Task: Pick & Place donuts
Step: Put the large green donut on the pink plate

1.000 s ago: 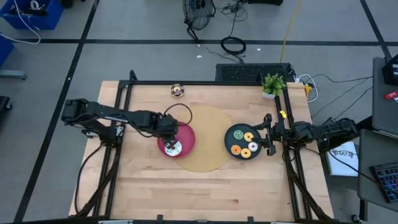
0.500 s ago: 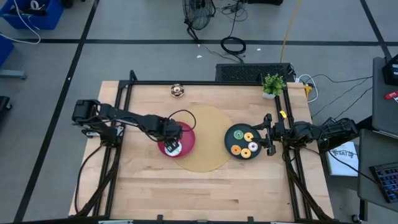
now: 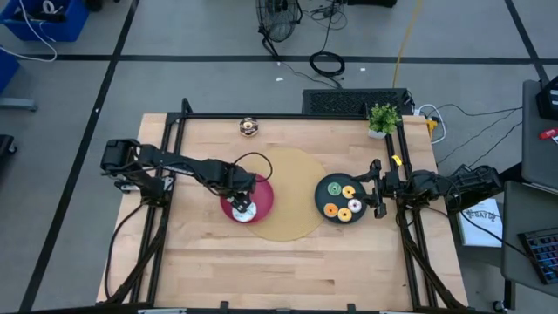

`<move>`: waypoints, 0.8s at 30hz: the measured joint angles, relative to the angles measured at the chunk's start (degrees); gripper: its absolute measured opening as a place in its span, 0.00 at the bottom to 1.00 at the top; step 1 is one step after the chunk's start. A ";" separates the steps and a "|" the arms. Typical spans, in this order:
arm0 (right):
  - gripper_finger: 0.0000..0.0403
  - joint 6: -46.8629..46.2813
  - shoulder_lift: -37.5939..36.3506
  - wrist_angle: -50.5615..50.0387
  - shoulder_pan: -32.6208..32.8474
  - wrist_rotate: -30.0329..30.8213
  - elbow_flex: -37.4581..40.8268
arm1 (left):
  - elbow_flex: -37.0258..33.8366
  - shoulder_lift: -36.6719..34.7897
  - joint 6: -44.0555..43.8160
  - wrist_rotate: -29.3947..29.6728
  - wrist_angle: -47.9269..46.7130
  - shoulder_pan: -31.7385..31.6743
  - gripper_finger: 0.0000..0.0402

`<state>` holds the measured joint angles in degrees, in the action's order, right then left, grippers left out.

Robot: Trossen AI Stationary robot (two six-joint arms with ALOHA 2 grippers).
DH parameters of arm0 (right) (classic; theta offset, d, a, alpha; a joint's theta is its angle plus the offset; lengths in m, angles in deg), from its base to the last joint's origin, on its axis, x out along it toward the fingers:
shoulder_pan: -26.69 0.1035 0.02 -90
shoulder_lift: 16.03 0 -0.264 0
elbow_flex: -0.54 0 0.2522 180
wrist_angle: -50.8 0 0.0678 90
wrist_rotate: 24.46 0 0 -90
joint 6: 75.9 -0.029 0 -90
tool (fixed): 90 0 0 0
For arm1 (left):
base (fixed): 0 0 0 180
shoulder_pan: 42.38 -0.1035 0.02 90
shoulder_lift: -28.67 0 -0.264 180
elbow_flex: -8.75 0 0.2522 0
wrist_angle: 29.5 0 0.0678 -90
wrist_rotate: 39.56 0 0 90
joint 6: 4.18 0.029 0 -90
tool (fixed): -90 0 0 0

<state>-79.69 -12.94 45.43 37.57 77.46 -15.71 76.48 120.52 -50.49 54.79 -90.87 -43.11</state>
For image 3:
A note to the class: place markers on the large chocolate frosted donut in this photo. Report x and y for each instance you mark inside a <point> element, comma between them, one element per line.
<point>248,126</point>

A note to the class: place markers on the black floor fan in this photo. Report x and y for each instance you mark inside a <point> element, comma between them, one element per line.
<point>279,17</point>

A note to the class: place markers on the black backlit keyboard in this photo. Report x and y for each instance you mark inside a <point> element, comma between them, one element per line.
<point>545,253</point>

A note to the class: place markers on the small orange frosted donut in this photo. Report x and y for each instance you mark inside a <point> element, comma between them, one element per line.
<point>331,210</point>

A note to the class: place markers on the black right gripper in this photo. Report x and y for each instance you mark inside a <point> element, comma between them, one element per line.
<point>390,187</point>

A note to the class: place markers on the green plant in white pot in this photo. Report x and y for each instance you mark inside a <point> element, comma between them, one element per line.
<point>383,120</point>

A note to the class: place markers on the small red desk item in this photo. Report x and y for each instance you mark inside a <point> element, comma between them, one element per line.
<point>548,133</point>

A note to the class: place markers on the black desk device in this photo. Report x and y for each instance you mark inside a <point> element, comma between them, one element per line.
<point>547,104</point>

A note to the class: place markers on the gray metal base foot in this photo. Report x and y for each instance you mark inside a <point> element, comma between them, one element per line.
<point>17,104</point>

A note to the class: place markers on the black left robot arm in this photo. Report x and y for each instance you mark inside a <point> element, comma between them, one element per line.
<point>187,165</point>

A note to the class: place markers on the round woven straw placemat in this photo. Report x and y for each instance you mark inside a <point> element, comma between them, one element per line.
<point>296,174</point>

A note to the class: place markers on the gray desk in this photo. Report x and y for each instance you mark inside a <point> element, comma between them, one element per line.
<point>523,209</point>
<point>538,161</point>

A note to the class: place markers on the small green sprinkled donut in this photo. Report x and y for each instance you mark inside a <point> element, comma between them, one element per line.
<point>334,188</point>

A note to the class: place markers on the small yellow frosted donut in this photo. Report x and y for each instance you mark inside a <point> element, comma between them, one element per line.
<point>349,192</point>
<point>344,214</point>

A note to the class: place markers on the red plate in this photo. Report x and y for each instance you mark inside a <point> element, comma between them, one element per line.
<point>263,200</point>

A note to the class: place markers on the black computer tower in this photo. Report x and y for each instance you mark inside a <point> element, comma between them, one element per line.
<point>349,102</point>

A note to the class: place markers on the small pink white donut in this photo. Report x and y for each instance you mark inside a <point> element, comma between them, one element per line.
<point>354,205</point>

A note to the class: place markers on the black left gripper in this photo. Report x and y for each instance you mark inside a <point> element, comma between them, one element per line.
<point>237,181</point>

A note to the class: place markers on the blue plastic bin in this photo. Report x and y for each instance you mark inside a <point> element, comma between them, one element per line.
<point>6,70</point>
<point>65,26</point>

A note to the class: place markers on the black chair base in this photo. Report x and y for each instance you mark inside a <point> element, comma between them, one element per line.
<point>6,146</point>

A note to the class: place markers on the white printed booklet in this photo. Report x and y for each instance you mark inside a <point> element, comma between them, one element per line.
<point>479,231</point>

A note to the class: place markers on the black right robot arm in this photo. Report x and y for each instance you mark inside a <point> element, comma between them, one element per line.
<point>471,183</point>

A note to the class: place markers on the dark round plate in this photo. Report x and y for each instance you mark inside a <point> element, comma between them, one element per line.
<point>321,197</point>

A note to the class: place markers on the large white frosted donut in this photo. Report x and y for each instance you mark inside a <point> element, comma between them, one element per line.
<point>246,215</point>

